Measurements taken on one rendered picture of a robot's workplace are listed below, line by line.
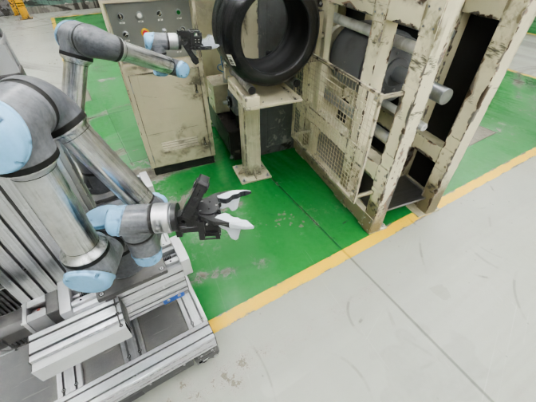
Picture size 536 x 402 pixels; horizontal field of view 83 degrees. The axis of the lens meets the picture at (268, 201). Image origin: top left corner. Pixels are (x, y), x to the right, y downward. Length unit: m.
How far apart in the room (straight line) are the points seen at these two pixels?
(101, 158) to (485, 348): 1.90
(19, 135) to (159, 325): 1.13
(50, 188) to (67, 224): 0.10
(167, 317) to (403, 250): 1.49
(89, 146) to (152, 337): 0.99
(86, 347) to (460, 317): 1.77
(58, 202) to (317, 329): 1.37
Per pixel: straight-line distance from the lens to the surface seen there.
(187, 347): 1.51
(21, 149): 0.67
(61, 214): 0.80
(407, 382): 1.77
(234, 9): 1.67
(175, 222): 0.75
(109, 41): 1.40
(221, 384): 1.66
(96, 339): 1.16
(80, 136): 0.82
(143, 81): 2.39
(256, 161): 2.51
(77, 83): 1.50
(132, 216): 0.77
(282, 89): 2.07
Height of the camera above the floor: 1.57
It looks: 42 degrees down
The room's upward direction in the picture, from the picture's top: straight up
